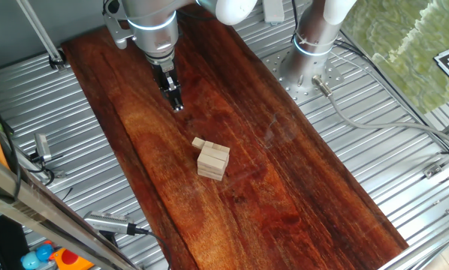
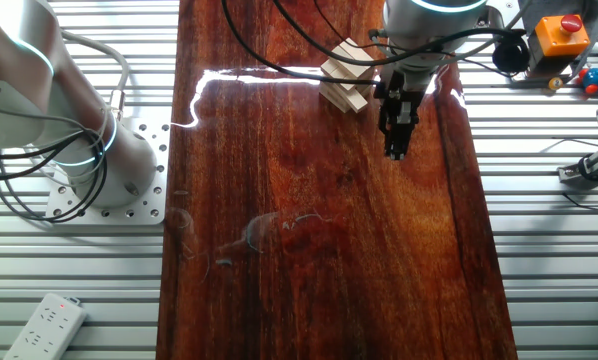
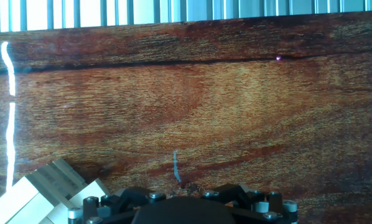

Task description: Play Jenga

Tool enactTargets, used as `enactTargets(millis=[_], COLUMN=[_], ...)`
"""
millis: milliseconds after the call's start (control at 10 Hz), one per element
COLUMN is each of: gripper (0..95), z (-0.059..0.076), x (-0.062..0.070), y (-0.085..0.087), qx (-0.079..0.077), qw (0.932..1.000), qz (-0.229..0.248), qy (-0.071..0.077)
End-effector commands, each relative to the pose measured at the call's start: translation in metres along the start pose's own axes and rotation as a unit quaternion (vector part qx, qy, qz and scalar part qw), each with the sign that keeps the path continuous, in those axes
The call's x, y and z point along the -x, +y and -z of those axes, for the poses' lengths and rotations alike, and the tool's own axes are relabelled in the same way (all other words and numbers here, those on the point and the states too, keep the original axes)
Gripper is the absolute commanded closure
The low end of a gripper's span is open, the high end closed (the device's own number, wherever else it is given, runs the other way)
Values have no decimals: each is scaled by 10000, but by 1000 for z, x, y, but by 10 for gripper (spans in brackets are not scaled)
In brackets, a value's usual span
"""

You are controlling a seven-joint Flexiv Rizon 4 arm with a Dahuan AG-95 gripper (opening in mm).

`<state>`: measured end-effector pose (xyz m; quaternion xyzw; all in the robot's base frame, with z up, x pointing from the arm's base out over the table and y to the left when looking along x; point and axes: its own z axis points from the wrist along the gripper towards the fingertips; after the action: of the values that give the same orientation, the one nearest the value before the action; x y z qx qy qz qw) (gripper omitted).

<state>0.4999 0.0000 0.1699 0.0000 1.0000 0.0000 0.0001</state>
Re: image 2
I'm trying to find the orange emergency stop box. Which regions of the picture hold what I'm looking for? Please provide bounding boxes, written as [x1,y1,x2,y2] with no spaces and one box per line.
[533,13,592,59]
[517,0,598,84]

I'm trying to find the thin black cable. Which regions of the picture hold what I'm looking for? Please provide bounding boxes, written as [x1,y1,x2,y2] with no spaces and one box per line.
[561,192,598,211]

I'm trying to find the dark red wooden board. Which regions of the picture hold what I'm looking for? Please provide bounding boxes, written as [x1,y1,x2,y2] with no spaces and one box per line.
[156,0,519,360]

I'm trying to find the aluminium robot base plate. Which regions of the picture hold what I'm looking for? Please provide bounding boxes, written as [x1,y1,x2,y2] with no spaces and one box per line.
[45,117,171,225]

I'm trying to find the blue round toy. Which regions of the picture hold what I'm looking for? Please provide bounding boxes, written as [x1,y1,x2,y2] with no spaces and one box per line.
[580,66,598,96]

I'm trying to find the pale wooden Jenga block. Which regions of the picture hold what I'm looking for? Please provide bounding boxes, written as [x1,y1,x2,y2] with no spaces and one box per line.
[343,74,369,99]
[318,82,371,114]
[330,44,368,80]
[331,67,355,92]
[339,38,376,76]
[320,58,343,84]

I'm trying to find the black round disc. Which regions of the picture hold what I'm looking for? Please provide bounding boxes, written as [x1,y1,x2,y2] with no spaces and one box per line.
[491,32,531,74]

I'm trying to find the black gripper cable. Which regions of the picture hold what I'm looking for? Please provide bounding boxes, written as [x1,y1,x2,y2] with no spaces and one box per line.
[221,0,381,85]
[271,0,530,69]

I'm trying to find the black base cable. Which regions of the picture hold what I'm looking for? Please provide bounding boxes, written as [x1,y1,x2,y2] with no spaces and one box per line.
[0,127,109,225]

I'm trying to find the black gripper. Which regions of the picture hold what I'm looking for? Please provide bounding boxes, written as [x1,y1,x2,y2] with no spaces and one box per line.
[374,68,424,161]

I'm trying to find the grey base cable with connector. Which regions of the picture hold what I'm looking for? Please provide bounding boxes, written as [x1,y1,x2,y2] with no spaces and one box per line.
[60,29,131,122]

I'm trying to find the white power strip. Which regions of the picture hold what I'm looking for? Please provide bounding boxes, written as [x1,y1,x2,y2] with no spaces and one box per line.
[2,292,88,360]

